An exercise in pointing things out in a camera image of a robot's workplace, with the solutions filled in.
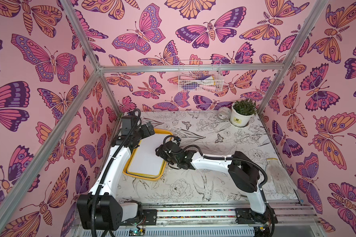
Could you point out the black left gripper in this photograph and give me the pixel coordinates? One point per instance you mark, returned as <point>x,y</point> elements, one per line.
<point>150,128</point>

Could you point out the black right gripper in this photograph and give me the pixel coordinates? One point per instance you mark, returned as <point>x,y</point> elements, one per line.
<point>166,152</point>

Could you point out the yellow storage tray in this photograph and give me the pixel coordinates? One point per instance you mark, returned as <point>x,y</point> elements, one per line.
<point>130,174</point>

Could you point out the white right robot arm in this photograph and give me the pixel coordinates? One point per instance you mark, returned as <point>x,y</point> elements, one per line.
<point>246,174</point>

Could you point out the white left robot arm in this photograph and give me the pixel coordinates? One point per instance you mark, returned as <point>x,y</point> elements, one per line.
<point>99,209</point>

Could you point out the clear tape roll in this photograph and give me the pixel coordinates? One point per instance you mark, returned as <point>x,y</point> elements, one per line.
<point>224,113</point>

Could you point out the potted green plant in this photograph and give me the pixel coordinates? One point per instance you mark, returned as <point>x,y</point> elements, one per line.
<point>242,111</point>

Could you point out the green circuit board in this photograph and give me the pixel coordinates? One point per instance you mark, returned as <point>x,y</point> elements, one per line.
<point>136,232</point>

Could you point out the white knit work glove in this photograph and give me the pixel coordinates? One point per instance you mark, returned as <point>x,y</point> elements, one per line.
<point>278,175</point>

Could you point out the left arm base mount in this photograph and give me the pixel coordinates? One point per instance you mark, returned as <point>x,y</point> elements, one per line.
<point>148,217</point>

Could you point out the white wire wall basket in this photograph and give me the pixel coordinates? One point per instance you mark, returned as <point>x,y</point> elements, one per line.
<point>200,75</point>

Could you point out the aluminium cage frame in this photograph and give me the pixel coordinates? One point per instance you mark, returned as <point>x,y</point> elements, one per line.
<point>12,201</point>

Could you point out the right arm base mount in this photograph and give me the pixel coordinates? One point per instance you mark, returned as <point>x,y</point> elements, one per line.
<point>248,216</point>

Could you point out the aluminium rail base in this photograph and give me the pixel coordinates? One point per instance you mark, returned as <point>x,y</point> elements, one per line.
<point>218,220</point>

